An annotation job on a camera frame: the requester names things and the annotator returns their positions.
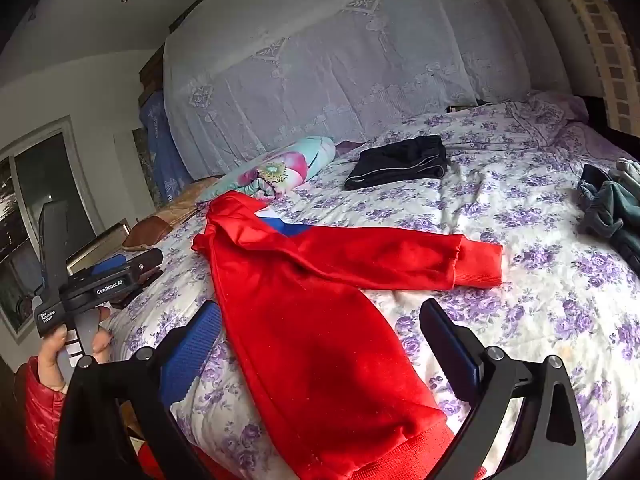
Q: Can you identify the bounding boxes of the pale picture frame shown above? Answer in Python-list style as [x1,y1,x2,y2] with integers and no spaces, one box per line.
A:
[66,222,132,275]

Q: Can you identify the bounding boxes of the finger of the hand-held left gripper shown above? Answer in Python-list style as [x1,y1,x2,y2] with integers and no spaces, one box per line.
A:
[89,254,127,276]
[109,270,163,310]

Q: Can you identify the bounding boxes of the folded teal floral blanket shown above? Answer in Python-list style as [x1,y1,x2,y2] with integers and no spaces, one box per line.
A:
[197,136,337,204]

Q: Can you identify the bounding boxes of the green patterned cloth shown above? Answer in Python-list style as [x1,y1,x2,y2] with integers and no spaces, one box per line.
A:
[132,127,167,212]

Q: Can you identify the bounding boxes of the purple floral pillow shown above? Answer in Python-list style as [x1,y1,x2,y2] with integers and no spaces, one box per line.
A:
[505,91,588,146]

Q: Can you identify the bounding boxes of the window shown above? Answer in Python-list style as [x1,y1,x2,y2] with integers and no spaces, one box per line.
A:
[0,120,97,343]

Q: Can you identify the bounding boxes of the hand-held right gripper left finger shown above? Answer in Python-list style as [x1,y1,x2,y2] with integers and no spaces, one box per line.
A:
[55,300,223,480]

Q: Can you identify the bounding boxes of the pile of dark green clothes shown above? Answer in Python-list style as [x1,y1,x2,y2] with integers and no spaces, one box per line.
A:
[576,157,640,263]

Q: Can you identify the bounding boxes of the beige checkered curtain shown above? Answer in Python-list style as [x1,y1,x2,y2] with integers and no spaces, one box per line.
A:
[547,0,640,133]

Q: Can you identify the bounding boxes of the brown pillow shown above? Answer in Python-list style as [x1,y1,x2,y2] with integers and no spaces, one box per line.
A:
[122,176,223,252]

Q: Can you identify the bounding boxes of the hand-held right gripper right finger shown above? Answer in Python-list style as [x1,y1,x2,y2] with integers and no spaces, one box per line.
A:
[419,299,587,480]

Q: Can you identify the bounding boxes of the person's left hand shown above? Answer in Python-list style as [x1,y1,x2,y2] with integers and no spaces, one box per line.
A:
[40,306,113,394]

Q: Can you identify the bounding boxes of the folded black garment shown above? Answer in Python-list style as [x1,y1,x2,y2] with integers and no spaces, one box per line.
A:
[343,135,447,192]

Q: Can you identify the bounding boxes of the purple floral bed sheet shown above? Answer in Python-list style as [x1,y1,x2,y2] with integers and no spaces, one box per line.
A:
[107,92,640,480]

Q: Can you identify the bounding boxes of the red striped jersey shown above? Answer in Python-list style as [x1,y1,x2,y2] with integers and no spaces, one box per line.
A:
[192,190,505,480]

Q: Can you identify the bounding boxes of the white lace bed net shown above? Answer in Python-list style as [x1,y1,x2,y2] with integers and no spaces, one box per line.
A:
[162,0,573,183]

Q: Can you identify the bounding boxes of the blue folded quilt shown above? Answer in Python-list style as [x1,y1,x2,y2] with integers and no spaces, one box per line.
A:
[139,91,194,211]

